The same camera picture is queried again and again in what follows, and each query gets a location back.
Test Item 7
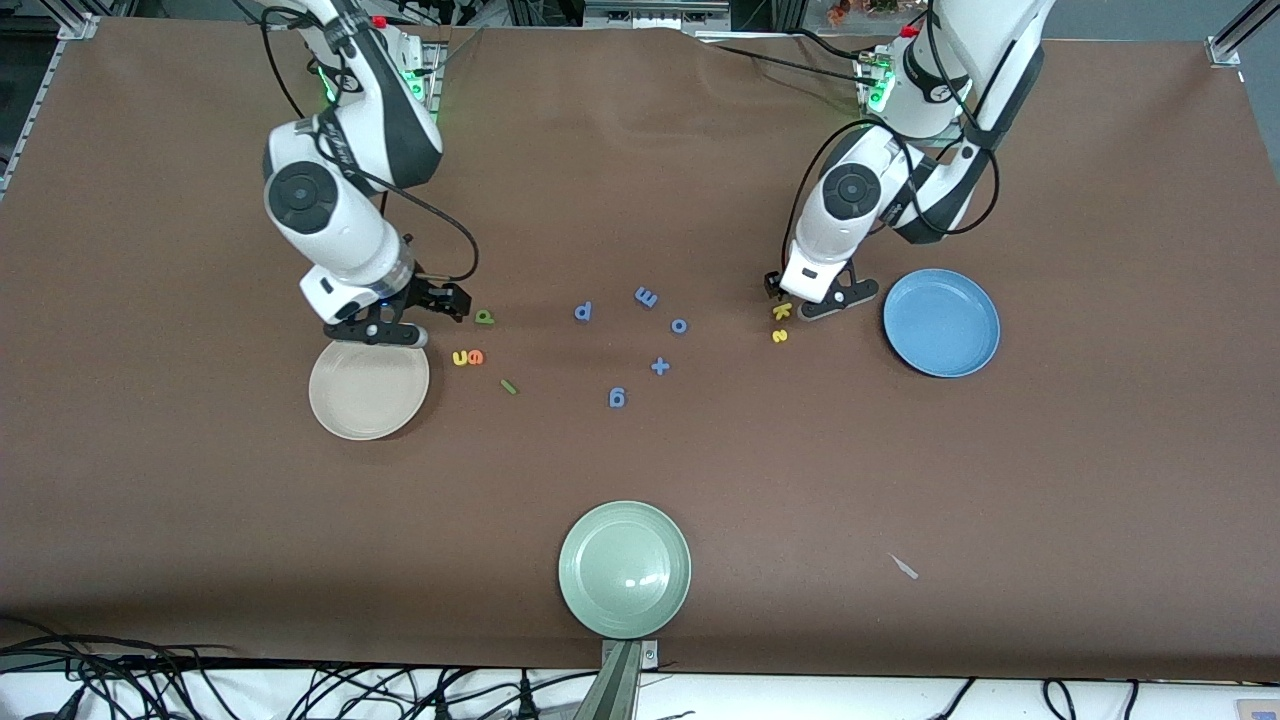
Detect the grey background equipment box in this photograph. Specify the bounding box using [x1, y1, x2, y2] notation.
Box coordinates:
[583, 0, 731, 29]

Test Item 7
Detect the blue round plate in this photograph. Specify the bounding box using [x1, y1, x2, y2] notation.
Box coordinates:
[882, 268, 1001, 379]

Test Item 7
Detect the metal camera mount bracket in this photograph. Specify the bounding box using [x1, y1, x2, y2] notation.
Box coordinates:
[573, 638, 661, 720]

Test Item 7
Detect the aluminium table edge rail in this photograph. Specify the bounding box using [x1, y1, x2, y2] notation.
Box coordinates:
[0, 40, 63, 196]

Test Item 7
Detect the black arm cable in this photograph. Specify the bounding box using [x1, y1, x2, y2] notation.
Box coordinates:
[783, 0, 1001, 276]
[260, 5, 481, 286]

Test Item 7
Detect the green round plate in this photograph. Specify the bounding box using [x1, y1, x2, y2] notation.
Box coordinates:
[558, 500, 693, 640]

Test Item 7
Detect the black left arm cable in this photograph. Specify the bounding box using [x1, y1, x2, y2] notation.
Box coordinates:
[783, 0, 1001, 276]

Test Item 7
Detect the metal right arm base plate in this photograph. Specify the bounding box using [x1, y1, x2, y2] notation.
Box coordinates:
[400, 40, 443, 113]

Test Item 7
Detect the black base power cable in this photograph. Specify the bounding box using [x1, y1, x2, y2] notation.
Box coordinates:
[700, 40, 881, 91]

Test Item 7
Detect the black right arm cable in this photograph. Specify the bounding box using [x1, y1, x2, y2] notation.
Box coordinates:
[260, 5, 481, 286]

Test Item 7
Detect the brown table cover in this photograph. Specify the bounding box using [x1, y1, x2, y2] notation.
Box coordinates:
[0, 15, 1280, 683]

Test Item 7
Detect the beige round plate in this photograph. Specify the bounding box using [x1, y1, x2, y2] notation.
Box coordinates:
[308, 340, 431, 442]

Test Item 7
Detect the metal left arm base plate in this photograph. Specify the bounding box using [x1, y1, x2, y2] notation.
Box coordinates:
[858, 50, 967, 149]

